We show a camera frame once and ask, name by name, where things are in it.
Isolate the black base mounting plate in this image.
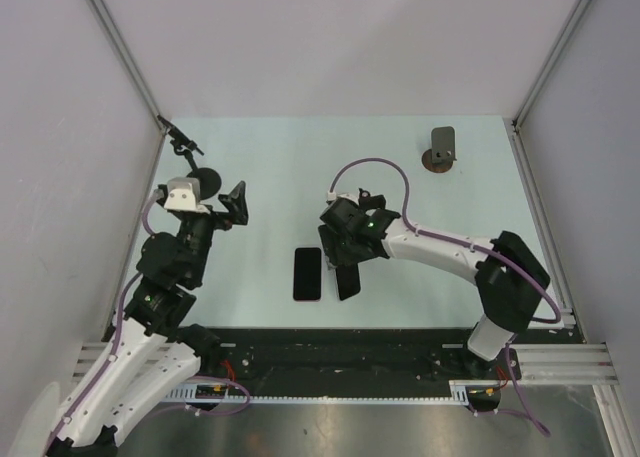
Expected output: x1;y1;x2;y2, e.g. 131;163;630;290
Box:
102;326;584;397

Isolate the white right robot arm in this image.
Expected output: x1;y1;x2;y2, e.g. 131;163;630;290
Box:
318;197;550;378

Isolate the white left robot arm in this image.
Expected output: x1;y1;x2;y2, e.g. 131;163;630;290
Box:
42;177;249;456

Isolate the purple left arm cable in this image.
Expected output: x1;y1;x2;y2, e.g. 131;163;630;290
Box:
44;189;251;451

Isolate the white slotted cable duct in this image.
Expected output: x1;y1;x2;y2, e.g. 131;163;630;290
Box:
159;380;474;406

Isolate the left aluminium frame post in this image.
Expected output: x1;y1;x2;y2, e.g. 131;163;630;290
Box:
85;0;166;135

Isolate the white phone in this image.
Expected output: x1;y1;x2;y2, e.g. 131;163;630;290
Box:
335;265;361;301

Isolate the black tripod phone stand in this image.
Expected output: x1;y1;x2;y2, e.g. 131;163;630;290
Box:
358;188;386;211

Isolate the white corner frame post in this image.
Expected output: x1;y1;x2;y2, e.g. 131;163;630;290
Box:
510;0;596;133

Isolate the pink phone black screen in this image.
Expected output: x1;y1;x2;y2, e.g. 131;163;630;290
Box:
293;247;322;302

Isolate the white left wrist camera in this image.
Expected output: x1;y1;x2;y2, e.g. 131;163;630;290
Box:
163;177;210;214

